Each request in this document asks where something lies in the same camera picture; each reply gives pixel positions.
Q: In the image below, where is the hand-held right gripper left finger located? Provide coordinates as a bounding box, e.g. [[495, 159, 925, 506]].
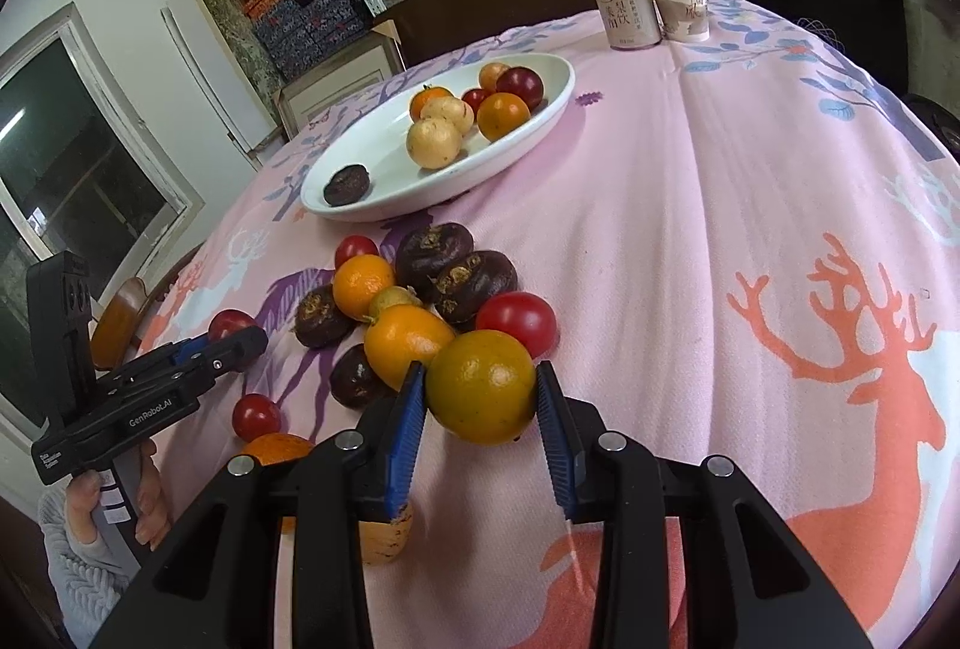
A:
[[90, 362, 429, 649]]

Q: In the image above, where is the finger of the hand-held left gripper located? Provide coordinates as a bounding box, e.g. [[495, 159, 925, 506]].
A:
[[120, 326, 269, 410], [112, 334, 218, 384]]

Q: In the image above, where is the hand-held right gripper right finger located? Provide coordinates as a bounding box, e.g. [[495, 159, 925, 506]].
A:
[[534, 360, 875, 649]]

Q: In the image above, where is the dark red plum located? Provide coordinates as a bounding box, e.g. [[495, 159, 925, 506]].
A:
[[496, 66, 545, 110], [208, 309, 258, 342]]

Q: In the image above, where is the greenish orange mandarin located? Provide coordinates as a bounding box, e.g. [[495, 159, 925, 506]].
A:
[[425, 329, 538, 446]]

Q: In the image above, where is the small yellow round fruit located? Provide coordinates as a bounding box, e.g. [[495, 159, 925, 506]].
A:
[[367, 285, 422, 320]]

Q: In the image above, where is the white plate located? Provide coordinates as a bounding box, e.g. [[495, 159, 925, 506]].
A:
[[300, 51, 576, 223]]

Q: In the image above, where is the person's left forearm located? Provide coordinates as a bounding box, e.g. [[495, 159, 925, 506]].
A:
[[37, 491, 143, 649]]

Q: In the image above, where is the person's left hand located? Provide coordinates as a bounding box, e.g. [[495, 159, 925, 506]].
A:
[[64, 439, 172, 567]]

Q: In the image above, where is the wooden chair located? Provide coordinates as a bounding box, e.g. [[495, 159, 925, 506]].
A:
[[88, 244, 203, 372]]

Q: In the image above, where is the white board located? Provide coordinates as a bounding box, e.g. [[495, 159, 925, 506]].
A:
[[160, 4, 282, 170]]

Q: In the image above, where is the white framed panel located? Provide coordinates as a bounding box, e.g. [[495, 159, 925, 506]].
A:
[[274, 19, 406, 144]]

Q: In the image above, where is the marble slab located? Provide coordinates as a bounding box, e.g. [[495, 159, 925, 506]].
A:
[[196, 0, 290, 148]]

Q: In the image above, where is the pink printed tablecloth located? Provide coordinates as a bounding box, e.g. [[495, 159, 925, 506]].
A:
[[139, 0, 960, 649]]

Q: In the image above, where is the stack of blue floral boxes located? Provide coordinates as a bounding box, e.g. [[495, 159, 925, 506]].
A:
[[244, 0, 376, 84]]

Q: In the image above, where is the beverage can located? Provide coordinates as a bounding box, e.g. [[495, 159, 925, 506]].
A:
[[594, 0, 664, 52]]

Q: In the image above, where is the paper cup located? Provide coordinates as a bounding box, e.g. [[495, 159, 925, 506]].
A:
[[643, 0, 710, 44]]

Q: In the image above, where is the dark window with white frame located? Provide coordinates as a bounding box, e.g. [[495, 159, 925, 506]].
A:
[[0, 2, 205, 410]]

